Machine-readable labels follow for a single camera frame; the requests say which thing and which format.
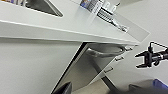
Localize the white dishwasher door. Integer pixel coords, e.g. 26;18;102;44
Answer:
51;43;113;94

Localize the built-in dishwasher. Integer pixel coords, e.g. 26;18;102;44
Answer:
51;41;128;94

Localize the white drawer front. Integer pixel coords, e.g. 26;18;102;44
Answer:
109;51;135;68
99;61;128;82
119;44;140;56

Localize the white base cabinet door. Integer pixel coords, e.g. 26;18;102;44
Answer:
0;37;83;94

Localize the small pale bottle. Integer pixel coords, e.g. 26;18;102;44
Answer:
91;0;101;15

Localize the bottle with blue label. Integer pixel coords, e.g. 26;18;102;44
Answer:
79;0;93;10

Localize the steel kitchen sink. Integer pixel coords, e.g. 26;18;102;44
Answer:
24;0;65;18

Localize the black drawer handle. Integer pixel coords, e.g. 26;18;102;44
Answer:
103;66;115;73
124;46;135;52
112;55;125;63

